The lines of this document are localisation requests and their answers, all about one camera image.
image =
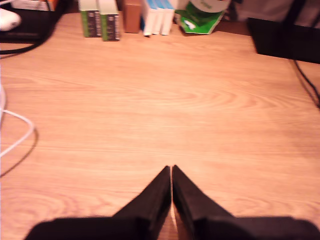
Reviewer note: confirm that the brown cardboard box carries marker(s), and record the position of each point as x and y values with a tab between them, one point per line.
131	17

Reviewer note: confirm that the green snack bag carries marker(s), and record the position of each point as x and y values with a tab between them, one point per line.
200	20

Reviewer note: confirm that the large black computer monitor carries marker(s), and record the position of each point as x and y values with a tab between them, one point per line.
287	42

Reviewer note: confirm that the white and blue carton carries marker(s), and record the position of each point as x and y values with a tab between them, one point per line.
167	21
149	20
158	20

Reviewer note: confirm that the white computer mouse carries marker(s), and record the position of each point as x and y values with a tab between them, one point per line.
8	20

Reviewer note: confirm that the green and dark patterned carton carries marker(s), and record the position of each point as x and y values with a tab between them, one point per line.
110	25
90	22

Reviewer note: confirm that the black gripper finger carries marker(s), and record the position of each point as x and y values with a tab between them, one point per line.
152	200
190	200

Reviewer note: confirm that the white and orange box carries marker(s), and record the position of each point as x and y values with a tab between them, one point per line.
32	4

